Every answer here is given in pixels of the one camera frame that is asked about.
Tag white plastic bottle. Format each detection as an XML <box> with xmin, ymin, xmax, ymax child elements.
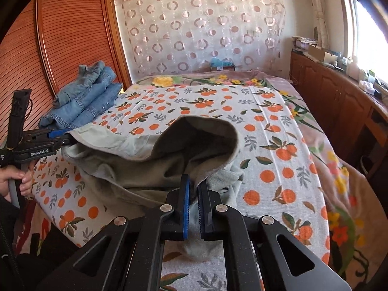
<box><xmin>347</xmin><ymin>56</ymin><xmax>361</xmax><ymax>78</ymax></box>

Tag person's left hand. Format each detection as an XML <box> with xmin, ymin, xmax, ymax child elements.
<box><xmin>0</xmin><ymin>169</ymin><xmax>34</xmax><ymax>198</ymax></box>

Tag reddish wooden slatted wardrobe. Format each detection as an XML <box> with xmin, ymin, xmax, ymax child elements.
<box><xmin>0</xmin><ymin>0</ymin><xmax>133</xmax><ymax>147</ymax></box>

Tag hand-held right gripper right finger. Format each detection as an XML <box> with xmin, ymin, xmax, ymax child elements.
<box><xmin>197</xmin><ymin>181</ymin><xmax>352</xmax><ymax>291</ymax></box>

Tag brown wooden cabinet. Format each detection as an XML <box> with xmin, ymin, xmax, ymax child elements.
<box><xmin>289</xmin><ymin>50</ymin><xmax>388</xmax><ymax>188</ymax></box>

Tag sheer circle pattern curtain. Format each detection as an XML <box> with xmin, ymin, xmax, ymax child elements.
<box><xmin>113</xmin><ymin>0</ymin><xmax>287</xmax><ymax>77</ymax></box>

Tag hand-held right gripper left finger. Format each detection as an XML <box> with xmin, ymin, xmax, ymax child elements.
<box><xmin>36</xmin><ymin>174</ymin><xmax>191</xmax><ymax>291</ymax></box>

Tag folded blue jeans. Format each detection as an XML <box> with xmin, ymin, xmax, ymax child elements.
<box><xmin>39</xmin><ymin>80</ymin><xmax>123</xmax><ymax>131</ymax></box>

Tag bright window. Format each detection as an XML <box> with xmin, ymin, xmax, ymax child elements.
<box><xmin>336</xmin><ymin>0</ymin><xmax>388</xmax><ymax>81</ymax></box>

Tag light blue denim garment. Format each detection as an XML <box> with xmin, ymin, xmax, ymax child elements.
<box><xmin>53</xmin><ymin>61</ymin><xmax>117</xmax><ymax>108</ymax></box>

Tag pale green pants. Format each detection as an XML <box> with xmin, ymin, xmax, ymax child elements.
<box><xmin>62</xmin><ymin>115</ymin><xmax>247</xmax><ymax>263</ymax></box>

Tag blue packet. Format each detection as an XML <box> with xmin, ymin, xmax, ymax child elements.
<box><xmin>209</xmin><ymin>57</ymin><xmax>236</xmax><ymax>71</ymax></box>

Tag person's dark clothing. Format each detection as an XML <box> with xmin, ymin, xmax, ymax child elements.
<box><xmin>0</xmin><ymin>192</ymin><xmax>100</xmax><ymax>291</ymax></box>

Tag stack of papers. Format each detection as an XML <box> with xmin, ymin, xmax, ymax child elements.
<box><xmin>291</xmin><ymin>36</ymin><xmax>318</xmax><ymax>52</ymax></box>

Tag orange fruit print bedspread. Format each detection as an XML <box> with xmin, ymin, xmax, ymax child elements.
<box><xmin>30</xmin><ymin>84</ymin><xmax>331</xmax><ymax>291</ymax></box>

